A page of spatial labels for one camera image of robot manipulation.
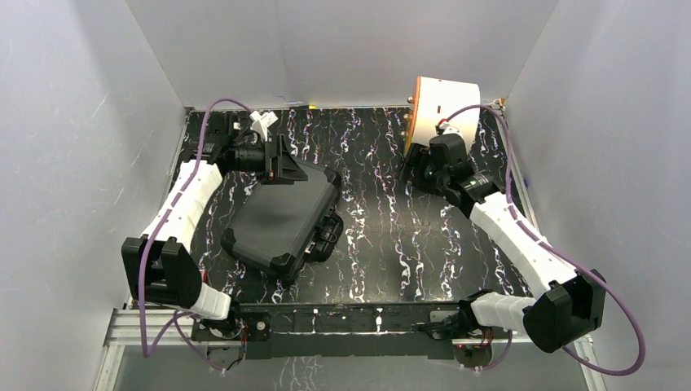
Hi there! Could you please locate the black poker chip case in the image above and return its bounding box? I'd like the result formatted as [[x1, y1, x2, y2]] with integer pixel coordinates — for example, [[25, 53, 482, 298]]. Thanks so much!
[[221, 160, 344, 283]]

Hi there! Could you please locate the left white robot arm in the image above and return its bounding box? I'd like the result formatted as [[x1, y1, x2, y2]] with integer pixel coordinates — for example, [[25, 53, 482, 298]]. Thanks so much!
[[121, 111, 307, 339]]

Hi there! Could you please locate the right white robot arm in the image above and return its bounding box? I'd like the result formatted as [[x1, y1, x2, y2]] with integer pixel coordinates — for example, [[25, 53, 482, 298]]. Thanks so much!
[[402, 134, 605, 353]]

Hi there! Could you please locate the white orange cylindrical device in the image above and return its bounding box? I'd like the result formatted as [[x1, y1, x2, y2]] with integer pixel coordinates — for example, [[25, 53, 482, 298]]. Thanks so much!
[[403, 76, 481, 156]]

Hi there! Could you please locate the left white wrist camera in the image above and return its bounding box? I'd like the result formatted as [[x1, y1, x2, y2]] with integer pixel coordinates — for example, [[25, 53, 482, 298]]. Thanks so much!
[[249, 111, 278, 142]]

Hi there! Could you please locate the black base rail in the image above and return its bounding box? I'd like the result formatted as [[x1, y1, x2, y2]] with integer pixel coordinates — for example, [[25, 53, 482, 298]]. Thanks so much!
[[186, 301, 519, 362]]

